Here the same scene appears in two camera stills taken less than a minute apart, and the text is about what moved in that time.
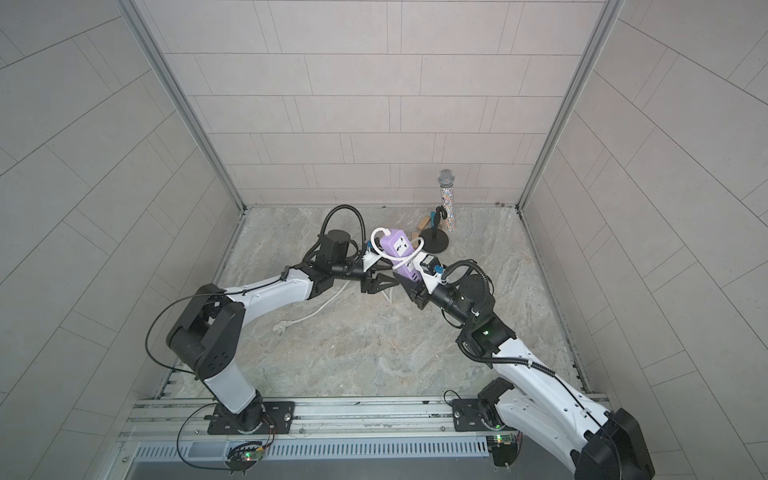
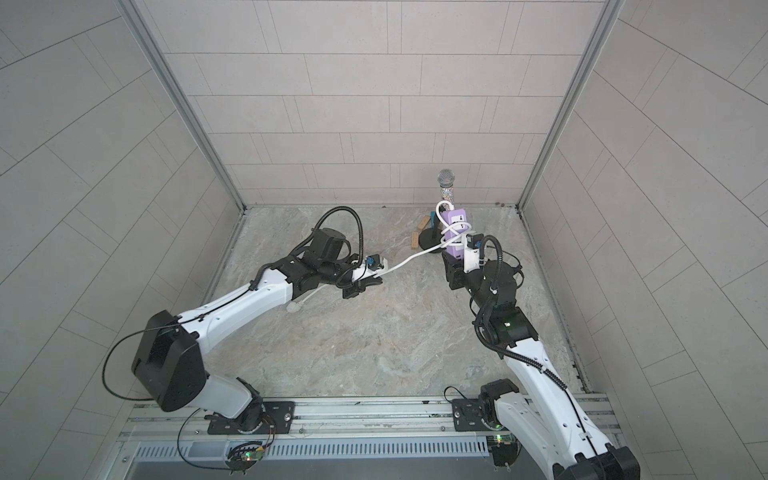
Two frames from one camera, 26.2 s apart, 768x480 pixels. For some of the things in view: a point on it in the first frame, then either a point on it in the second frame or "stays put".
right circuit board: x=503 y=447 stays put
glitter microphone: x=445 y=178 stays put
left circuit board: x=242 y=457 stays put
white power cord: x=278 y=326 → x=446 y=234
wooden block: x=422 y=224 stays put
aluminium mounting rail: x=320 y=421 stays put
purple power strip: x=397 y=244 → x=454 y=223
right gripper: x=418 y=293 → x=459 y=271
